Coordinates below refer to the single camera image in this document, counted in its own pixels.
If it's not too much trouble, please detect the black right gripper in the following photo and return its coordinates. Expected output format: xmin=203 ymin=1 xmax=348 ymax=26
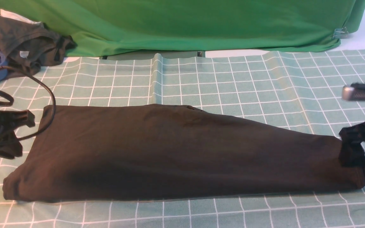
xmin=339 ymin=121 xmax=365 ymax=168

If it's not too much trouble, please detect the black left camera cable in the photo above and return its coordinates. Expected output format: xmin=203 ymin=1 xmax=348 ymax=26
xmin=0 ymin=65 xmax=57 ymax=151

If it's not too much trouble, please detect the metal binder clip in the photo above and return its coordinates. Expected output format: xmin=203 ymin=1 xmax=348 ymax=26
xmin=332 ymin=27 xmax=349 ymax=40

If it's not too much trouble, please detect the green backdrop cloth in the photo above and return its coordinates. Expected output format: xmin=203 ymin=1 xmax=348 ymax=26
xmin=0 ymin=0 xmax=365 ymax=57

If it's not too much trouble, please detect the dark gray long-sleeved shirt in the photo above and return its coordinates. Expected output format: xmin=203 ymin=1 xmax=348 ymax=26
xmin=2 ymin=104 xmax=365 ymax=202

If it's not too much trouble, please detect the crumpled dark gray garment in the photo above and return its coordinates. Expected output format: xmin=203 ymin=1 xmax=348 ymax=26
xmin=0 ymin=16 xmax=76 ymax=75

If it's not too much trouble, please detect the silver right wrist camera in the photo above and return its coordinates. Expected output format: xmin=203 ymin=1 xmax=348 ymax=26
xmin=342 ymin=83 xmax=365 ymax=102

